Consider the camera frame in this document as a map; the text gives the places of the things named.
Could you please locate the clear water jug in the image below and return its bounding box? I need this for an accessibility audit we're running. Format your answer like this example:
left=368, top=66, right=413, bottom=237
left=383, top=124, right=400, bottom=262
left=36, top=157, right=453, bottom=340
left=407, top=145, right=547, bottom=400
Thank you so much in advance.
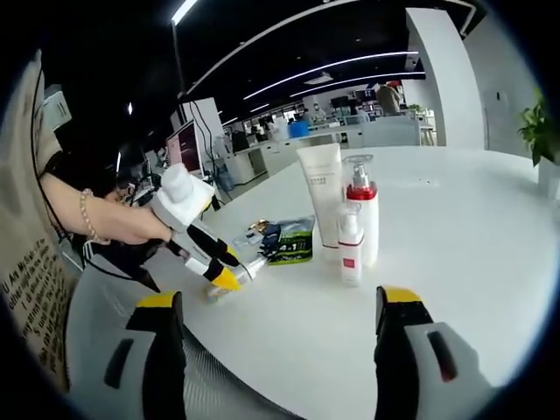
left=216, top=168, right=236, bottom=193

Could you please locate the white cabinet counter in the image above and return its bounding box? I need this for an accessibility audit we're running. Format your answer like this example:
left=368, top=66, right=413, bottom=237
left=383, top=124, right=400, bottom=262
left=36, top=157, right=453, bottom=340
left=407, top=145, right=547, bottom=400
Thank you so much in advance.
left=222, top=115, right=438, bottom=193

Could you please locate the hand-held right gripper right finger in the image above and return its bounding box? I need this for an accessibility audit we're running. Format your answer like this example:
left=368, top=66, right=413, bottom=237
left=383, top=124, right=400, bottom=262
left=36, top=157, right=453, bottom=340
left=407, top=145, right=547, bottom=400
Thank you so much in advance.
left=374, top=284, right=498, bottom=420

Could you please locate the clear skincare sachet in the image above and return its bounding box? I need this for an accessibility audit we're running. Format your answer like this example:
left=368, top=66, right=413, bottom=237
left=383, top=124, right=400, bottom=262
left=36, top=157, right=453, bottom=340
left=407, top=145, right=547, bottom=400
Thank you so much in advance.
left=233, top=230, right=263, bottom=251

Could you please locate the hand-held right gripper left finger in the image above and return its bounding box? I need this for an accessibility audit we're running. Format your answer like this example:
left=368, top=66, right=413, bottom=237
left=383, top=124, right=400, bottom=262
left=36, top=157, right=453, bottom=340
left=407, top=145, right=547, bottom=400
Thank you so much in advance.
left=69, top=290, right=188, bottom=420

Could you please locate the person's left hand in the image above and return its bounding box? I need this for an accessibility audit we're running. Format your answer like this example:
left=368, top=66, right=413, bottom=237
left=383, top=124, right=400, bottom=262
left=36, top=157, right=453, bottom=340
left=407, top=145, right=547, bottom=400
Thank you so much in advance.
left=109, top=204, right=175, bottom=246

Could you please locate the white mesh office chair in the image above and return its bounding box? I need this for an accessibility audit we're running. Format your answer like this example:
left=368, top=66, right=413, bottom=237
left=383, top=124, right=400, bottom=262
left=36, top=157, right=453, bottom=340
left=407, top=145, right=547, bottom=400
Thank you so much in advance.
left=65, top=262, right=307, bottom=420

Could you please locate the green plant in white pot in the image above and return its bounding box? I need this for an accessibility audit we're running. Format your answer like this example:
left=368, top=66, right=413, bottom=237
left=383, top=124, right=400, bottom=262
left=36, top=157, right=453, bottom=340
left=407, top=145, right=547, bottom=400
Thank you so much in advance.
left=517, top=87, right=560, bottom=193

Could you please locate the green black skincare sachet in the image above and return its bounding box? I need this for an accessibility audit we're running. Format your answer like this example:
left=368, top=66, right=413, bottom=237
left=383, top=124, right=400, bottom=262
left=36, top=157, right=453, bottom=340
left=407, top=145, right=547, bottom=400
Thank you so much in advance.
left=265, top=214, right=317, bottom=267

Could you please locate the silver blue skincare sachet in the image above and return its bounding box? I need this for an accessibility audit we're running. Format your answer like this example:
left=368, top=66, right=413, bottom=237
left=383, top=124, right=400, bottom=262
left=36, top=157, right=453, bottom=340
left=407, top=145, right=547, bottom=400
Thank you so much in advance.
left=256, top=223, right=282, bottom=256

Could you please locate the small white skincare pump bottle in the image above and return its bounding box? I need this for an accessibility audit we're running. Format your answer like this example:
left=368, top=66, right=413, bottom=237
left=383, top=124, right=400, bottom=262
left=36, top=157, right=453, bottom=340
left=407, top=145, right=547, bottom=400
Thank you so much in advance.
left=204, top=255, right=269, bottom=304
left=335, top=203, right=367, bottom=289

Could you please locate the white skincare tube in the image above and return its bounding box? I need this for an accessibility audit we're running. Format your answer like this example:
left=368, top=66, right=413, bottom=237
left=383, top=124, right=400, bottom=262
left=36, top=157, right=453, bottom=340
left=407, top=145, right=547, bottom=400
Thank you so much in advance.
left=296, top=143, right=344, bottom=264

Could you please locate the black white-striped garment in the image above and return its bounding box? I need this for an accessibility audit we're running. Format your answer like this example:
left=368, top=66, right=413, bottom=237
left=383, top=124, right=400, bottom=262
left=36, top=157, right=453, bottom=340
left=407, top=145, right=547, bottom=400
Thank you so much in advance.
left=80, top=235, right=163, bottom=294

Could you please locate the large red-collared skincare bottle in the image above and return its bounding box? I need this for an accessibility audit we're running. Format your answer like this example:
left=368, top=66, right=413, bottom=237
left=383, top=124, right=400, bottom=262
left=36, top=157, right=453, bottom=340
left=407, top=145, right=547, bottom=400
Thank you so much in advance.
left=340, top=153, right=381, bottom=269

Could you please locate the open laptop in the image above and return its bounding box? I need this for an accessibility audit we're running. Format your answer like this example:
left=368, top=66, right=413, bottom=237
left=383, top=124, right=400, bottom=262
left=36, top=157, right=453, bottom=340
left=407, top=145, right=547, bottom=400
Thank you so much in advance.
left=164, top=120, right=206, bottom=176

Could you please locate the black hanging cable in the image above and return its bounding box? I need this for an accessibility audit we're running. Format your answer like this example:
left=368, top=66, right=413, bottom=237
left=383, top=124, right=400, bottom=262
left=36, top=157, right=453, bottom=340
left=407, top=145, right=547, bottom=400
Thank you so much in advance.
left=171, top=21, right=222, bottom=176

